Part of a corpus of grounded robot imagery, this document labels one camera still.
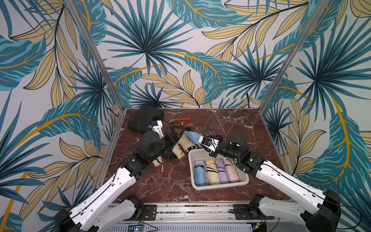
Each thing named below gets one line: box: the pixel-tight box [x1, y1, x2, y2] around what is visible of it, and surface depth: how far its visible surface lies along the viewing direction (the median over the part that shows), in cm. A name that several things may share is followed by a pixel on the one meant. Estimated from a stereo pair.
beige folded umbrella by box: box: [171, 134, 197, 159], surface depth 94 cm
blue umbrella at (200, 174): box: [194, 160, 207, 187], surface depth 85 cm
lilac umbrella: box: [215, 158, 230, 185], surface depth 85 cm
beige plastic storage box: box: [187, 148, 215, 191], surface depth 78 cm
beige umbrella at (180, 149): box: [171, 138, 190, 160], surface depth 95 cm
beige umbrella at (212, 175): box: [205, 158, 222, 186], surface depth 85 cm
